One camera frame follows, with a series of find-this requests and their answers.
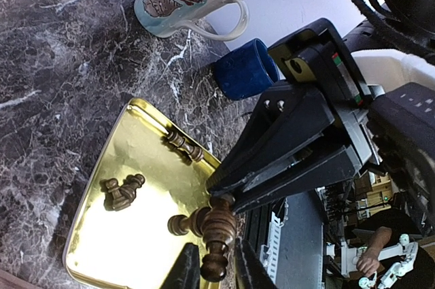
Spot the dark chess piece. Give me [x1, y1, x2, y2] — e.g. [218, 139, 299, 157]
[201, 194, 237, 283]

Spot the white slotted cable duct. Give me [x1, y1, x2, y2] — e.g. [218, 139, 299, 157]
[260, 211, 283, 284]

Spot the dark blue mug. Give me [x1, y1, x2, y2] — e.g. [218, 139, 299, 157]
[213, 38, 279, 101]

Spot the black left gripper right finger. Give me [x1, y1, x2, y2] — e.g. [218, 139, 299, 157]
[234, 237, 277, 289]

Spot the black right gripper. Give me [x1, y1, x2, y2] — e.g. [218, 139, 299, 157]
[207, 18, 377, 214]

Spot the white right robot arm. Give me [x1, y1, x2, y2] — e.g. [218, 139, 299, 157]
[207, 18, 434, 213]

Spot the pile of dark chess pieces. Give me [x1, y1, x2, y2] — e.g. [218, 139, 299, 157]
[100, 131, 205, 237]

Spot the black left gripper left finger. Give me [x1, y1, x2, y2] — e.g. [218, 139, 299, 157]
[160, 243, 200, 289]

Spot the person in background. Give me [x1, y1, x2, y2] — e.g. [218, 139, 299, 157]
[353, 207, 435, 289]

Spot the gold metal tray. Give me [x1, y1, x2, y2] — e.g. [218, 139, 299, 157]
[63, 98, 220, 288]

